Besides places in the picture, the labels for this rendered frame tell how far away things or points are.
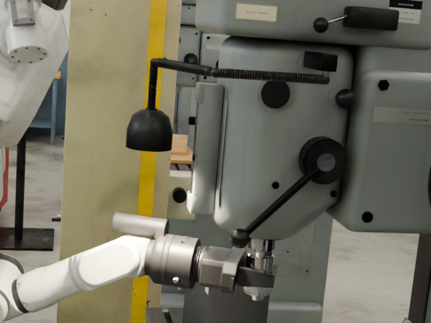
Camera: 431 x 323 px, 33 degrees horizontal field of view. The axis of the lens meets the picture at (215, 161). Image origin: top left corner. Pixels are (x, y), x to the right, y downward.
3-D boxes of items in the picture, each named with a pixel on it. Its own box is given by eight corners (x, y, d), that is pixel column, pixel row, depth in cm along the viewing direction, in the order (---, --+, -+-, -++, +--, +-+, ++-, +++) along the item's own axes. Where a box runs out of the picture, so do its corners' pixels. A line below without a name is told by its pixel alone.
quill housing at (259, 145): (222, 247, 113) (240, 36, 107) (199, 212, 133) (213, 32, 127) (340, 250, 117) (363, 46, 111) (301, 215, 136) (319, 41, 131)
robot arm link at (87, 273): (143, 270, 123) (72, 297, 126) (156, 261, 132) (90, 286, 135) (129, 234, 124) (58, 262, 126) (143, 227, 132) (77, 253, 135)
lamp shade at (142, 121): (117, 143, 116) (120, 104, 115) (157, 143, 120) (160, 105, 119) (138, 152, 111) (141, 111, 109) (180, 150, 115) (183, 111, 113)
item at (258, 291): (241, 286, 129) (244, 254, 128) (267, 287, 129) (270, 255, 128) (245, 296, 124) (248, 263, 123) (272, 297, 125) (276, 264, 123)
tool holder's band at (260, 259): (244, 254, 128) (245, 248, 127) (270, 255, 128) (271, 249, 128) (248, 263, 123) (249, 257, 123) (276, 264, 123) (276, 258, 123)
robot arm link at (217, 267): (237, 256, 120) (165, 245, 121) (231, 311, 121) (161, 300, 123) (248, 235, 132) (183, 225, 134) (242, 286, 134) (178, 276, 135)
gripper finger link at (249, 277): (273, 289, 124) (236, 284, 125) (275, 272, 123) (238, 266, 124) (272, 293, 122) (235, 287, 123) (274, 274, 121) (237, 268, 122)
